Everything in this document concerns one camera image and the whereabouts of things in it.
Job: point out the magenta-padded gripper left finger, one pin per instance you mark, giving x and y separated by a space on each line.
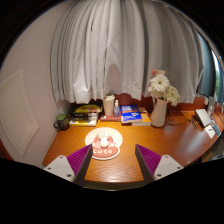
60 166

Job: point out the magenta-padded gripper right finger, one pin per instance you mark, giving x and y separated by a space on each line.
168 165

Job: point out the white rabbit-shaped computer mouse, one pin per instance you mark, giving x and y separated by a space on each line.
104 142

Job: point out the round cartoon-print mouse pad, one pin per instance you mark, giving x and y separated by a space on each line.
115 141

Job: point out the dark mug with green inside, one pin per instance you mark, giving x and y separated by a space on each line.
62 122

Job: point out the yellow and white book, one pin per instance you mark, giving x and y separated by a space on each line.
81 123

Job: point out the orange book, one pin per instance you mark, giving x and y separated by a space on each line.
146 119

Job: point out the white ceramic jug vase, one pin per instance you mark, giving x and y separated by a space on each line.
159 115

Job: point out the white flat device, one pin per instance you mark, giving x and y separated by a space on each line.
203 117

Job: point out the yellow and black book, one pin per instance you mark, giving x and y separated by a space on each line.
87 108

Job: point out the blue book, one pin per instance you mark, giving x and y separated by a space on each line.
130 113

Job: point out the red-brown book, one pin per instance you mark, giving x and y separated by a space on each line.
108 118

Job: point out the clear spray bottle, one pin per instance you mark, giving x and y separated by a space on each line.
116 111

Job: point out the cream lidded tumbler cup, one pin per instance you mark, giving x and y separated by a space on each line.
108 106

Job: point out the white flower bouquet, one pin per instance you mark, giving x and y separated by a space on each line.
160 85

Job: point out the glass window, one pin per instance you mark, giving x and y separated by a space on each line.
207 70

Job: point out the white pleated curtain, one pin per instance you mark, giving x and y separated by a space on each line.
126 46

